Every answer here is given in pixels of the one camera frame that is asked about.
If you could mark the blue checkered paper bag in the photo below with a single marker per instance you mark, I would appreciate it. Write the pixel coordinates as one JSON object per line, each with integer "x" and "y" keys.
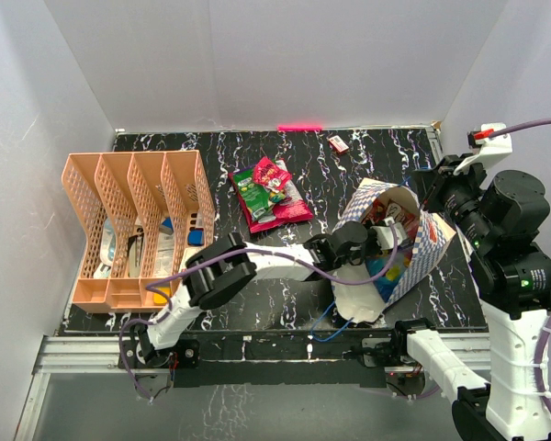
{"x": 427, "y": 242}

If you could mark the red snack packet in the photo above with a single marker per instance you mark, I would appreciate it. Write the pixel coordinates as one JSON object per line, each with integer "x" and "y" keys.
{"x": 269, "y": 175}

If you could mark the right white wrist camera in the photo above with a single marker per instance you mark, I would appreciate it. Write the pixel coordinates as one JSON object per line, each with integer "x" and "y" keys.
{"x": 486, "y": 150}

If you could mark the red white box in organizer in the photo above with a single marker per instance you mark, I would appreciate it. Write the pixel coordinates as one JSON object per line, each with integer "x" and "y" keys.
{"x": 187, "y": 254}

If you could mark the orange plastic desk organizer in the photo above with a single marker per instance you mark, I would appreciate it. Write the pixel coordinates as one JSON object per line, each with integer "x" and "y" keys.
{"x": 136, "y": 210}

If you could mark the yellow sponge block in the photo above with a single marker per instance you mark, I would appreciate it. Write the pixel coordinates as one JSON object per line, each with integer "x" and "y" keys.
{"x": 160, "y": 296}

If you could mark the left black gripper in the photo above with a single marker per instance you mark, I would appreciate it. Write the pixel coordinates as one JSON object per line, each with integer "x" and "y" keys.
{"x": 375, "y": 244}

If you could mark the green snack packet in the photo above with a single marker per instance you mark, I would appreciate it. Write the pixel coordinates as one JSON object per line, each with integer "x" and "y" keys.
{"x": 258, "y": 200}

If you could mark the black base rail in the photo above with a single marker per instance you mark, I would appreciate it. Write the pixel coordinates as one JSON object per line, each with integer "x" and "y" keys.
{"x": 356, "y": 356}

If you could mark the blue small block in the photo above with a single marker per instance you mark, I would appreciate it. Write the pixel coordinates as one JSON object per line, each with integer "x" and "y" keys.
{"x": 196, "y": 238}

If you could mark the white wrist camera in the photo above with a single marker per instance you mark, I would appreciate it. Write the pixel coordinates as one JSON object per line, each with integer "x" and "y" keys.
{"x": 486, "y": 150}
{"x": 390, "y": 234}

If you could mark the blue gummy snack bag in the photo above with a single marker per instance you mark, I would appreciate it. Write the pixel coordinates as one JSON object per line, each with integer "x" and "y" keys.
{"x": 386, "y": 284}

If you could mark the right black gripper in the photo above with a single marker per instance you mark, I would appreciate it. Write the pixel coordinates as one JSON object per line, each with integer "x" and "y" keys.
{"x": 426, "y": 179}

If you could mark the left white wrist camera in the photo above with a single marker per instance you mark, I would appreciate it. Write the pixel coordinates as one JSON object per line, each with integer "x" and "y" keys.
{"x": 390, "y": 234}

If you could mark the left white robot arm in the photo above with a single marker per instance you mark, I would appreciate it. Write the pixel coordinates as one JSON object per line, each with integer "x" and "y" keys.
{"x": 217, "y": 273}

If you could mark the pink tape strip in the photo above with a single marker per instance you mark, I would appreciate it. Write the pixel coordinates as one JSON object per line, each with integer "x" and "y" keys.
{"x": 299, "y": 127}

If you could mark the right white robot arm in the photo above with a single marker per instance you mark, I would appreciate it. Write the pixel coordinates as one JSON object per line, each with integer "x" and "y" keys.
{"x": 500, "y": 217}

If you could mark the red white small box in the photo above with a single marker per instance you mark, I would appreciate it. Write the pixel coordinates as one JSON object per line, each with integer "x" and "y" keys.
{"x": 338, "y": 144}

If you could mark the pink chips bag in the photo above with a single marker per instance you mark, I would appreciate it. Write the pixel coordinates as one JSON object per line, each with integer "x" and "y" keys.
{"x": 292, "y": 209}

